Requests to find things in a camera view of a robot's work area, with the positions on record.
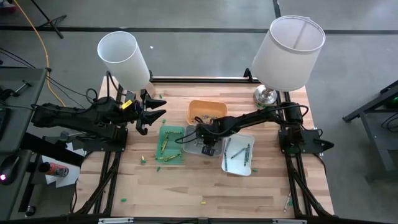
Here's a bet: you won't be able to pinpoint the silver metal bracket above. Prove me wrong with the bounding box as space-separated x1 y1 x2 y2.
272 218 308 224
98 217 134 224

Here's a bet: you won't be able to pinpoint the black flat beam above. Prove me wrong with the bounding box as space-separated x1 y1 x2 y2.
20 133 85 168

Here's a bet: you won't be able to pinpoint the orange plastic bin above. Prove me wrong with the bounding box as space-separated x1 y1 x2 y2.
186 100 228 126

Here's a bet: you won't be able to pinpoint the black aluminium rig frame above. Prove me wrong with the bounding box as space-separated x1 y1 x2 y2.
70 67 336 224

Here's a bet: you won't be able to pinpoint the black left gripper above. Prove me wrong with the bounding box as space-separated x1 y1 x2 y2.
119 89 167 136

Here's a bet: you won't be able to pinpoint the orange spray can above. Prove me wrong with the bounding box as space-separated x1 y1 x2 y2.
37 161 70 178

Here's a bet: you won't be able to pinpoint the black tripod stand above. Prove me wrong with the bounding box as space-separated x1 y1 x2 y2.
29 0 68 40

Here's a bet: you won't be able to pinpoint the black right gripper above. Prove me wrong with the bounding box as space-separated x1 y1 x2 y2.
195 117 225 157

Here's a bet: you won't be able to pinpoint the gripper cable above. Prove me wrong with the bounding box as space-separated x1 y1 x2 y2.
105 70 127 98
174 129 200 144

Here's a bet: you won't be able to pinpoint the white plastic bin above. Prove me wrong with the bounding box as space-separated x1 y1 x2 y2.
221 133 256 177

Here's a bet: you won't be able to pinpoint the black side table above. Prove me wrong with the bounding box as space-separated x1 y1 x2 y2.
341 80 398 183

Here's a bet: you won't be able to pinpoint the tapered shade lamp chrome base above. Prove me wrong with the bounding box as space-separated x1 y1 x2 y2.
250 14 326 106

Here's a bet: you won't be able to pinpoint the black clamp tool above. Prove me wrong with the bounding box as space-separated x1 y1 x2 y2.
0 80 32 101

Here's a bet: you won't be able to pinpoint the black floor cable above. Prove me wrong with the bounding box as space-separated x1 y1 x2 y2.
0 46 37 69
45 74 99 105

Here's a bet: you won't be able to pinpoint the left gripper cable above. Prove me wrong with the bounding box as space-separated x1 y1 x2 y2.
105 70 127 98

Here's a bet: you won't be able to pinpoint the green translucent plastic bin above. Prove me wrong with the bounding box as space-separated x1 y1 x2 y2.
155 124 187 165

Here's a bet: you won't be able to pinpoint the black computer mouse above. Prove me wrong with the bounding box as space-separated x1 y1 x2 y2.
0 154 21 186

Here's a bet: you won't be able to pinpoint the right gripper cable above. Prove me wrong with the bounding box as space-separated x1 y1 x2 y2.
174 129 200 144

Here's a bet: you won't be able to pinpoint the grey side table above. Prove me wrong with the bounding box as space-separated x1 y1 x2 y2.
0 67 48 153

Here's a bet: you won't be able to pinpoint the white paper sheets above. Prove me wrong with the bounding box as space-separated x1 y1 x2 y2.
41 141 87 189

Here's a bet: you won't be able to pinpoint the yellow extension cable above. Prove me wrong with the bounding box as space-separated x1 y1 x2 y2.
12 0 66 108

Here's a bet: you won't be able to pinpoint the cylinder shade lamp wooden base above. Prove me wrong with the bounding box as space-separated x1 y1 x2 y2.
96 30 155 98

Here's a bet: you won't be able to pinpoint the grey plastic bin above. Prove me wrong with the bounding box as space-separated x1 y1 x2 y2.
182 125 225 157

